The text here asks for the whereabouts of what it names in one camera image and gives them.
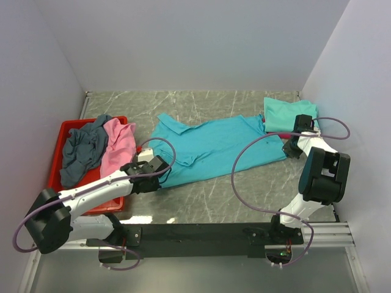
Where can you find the aluminium frame rail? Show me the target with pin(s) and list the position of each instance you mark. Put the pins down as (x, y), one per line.
(323, 234)

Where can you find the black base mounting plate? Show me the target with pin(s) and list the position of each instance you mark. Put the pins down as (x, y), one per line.
(203, 239)

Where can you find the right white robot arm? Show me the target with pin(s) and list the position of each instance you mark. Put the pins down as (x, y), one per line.
(322, 182)

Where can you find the cyan blue t-shirt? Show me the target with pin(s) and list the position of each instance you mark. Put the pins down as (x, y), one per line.
(214, 148)

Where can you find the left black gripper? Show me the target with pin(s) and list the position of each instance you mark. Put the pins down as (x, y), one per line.
(156, 185)

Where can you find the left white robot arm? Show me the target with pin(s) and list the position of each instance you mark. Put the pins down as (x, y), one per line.
(58, 217)

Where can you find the pink t-shirt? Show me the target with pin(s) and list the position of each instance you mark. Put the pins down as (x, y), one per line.
(121, 146)

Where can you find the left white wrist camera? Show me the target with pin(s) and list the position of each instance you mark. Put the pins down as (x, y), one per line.
(144, 154)

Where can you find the red plastic bin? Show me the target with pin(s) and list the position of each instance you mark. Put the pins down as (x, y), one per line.
(115, 205)

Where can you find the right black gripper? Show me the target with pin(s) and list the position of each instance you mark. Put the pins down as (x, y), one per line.
(291, 153)

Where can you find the dark grey t-shirt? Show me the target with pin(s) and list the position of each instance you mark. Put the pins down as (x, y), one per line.
(83, 151)

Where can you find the folded mint green t-shirt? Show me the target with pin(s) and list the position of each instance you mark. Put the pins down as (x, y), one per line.
(280, 115)

